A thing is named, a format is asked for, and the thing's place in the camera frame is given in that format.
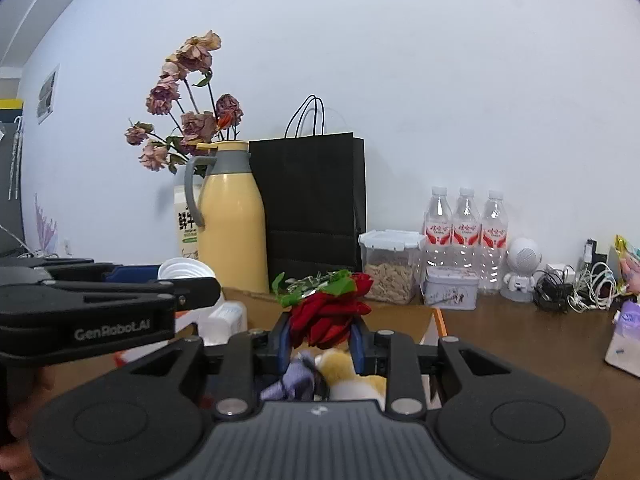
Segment purple tissue pack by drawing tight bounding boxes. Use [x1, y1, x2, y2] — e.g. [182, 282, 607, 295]
[604, 300, 640, 378]

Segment black charger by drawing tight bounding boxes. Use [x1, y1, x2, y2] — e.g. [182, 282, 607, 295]
[582, 239, 608, 276]

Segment clear water bottle red label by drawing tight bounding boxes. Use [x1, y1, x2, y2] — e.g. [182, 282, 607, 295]
[423, 186, 455, 267]
[451, 187, 483, 269]
[479, 190, 511, 296]

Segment person's left hand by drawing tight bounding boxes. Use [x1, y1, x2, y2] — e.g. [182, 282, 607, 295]
[6, 367, 55, 480]

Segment tangled black cables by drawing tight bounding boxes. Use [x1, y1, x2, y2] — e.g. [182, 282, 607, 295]
[532, 267, 576, 313]

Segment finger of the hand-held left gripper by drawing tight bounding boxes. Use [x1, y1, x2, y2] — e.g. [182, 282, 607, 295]
[50, 276, 222, 311]
[30, 258, 173, 283]

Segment yellow thermos jug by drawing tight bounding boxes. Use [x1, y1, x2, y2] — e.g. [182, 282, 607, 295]
[184, 141, 270, 295]

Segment purple burlap pouch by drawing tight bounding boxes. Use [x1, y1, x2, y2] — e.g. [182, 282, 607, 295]
[260, 352, 326, 401]

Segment white tin box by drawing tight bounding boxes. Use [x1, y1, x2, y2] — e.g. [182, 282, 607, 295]
[420, 265, 479, 310]

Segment dark panel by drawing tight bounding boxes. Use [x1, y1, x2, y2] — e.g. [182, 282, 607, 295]
[0, 80, 26, 256]

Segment colourful snack bag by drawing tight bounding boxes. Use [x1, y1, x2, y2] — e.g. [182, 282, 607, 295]
[614, 234, 640, 296]

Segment tangled white cables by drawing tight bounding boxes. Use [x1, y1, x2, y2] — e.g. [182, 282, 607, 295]
[567, 262, 621, 313]

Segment black paper bag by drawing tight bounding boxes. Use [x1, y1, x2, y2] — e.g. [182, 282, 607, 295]
[248, 94, 367, 281]

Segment dried pink flowers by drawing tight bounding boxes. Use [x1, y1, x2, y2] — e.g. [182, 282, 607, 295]
[125, 30, 245, 176]

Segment red rose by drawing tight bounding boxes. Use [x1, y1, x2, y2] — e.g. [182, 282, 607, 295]
[271, 269, 375, 351]

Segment framed wall picture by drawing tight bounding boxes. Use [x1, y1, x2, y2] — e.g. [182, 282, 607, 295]
[36, 64, 61, 125]

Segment orange cardboard box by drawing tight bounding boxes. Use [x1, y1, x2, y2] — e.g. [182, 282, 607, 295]
[112, 285, 446, 406]

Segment clear container of seeds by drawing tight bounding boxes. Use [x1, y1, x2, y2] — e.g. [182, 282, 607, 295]
[358, 230, 427, 306]

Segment white and yellow plush toy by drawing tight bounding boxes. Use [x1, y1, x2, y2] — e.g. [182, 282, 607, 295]
[315, 347, 388, 403]

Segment white milk carton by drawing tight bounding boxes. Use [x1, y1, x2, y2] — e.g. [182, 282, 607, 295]
[173, 185, 203, 261]

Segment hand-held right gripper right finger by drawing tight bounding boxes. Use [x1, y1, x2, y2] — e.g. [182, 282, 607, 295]
[350, 322, 523, 416]

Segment white robot toy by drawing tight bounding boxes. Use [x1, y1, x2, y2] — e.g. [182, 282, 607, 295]
[501, 237, 543, 303]

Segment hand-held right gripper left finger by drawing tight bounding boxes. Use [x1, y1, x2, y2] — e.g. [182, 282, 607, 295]
[117, 317, 293, 417]

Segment purple wall decal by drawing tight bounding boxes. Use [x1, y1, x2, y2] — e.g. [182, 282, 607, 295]
[34, 194, 58, 256]

